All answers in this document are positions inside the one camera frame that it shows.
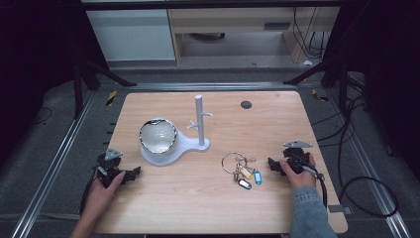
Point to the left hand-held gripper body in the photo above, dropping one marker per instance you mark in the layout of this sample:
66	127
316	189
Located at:
110	162

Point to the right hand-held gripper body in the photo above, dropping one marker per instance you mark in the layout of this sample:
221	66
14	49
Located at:
295	155

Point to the white key stand with tray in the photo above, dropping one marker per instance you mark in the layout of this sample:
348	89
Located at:
200	125

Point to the person's right hand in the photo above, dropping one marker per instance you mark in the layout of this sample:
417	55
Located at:
301	178

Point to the person's left hand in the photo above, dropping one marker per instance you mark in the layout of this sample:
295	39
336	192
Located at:
102	195

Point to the white bowl with silver rim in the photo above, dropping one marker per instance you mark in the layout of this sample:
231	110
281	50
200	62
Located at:
157	136

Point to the grey round table grommet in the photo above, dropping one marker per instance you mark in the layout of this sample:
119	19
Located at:
246	104

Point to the yellow black striped tape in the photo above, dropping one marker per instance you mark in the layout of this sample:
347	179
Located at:
111	97
318	95

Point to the black metal stand legs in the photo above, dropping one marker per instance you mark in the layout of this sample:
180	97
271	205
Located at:
343	86
78	89

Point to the small white floor object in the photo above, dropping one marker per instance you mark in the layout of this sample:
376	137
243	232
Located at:
307	62

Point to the white cabinet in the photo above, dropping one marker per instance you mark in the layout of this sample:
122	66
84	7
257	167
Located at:
132	33

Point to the aluminium floor rail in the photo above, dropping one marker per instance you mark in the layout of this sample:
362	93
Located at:
211	86
369	178
49	172

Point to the grey table edge bracket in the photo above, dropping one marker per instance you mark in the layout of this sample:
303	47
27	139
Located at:
338	209

